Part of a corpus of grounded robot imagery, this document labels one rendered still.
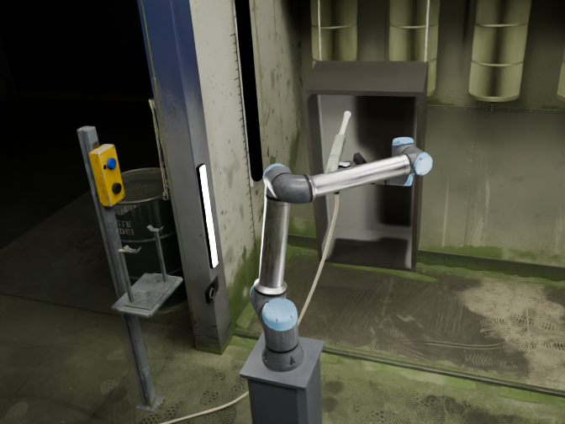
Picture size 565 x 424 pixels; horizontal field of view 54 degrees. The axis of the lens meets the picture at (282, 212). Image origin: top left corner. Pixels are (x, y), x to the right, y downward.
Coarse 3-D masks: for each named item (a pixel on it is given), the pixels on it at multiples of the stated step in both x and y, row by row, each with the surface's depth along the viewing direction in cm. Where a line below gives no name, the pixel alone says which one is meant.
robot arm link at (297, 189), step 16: (384, 160) 225; (400, 160) 225; (416, 160) 225; (288, 176) 218; (304, 176) 217; (320, 176) 219; (336, 176) 219; (352, 176) 220; (368, 176) 222; (384, 176) 224; (272, 192) 221; (288, 192) 215; (304, 192) 214; (320, 192) 218
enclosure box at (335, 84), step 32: (320, 64) 299; (352, 64) 294; (384, 64) 289; (416, 64) 285; (320, 96) 316; (352, 96) 311; (384, 96) 305; (416, 96) 263; (320, 128) 325; (352, 128) 324; (384, 128) 318; (416, 128) 273; (320, 160) 332; (352, 160) 338; (352, 192) 353; (384, 192) 346; (416, 192) 297; (320, 224) 347; (352, 224) 370; (384, 224) 363; (416, 224) 311; (320, 256) 348; (352, 256) 352; (384, 256) 348; (416, 256) 338
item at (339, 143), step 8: (344, 120) 269; (344, 128) 266; (336, 136) 261; (344, 136) 260; (336, 144) 257; (344, 144) 260; (336, 152) 253; (328, 160) 251; (336, 160) 250; (328, 168) 247; (336, 168) 248; (336, 192) 263
